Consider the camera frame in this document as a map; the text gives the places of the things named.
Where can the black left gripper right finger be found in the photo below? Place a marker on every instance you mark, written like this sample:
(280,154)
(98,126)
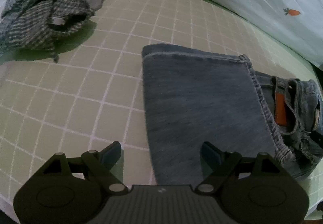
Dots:
(232,169)

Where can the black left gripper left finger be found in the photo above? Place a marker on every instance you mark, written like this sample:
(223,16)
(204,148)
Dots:
(94,165)

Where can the blue denim jeans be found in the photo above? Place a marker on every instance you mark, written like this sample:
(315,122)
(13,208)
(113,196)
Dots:
(191,97)

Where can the green grid mat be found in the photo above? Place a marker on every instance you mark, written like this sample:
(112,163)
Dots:
(93,95)

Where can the grey plaid shirt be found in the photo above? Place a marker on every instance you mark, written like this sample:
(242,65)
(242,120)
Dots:
(39,24)

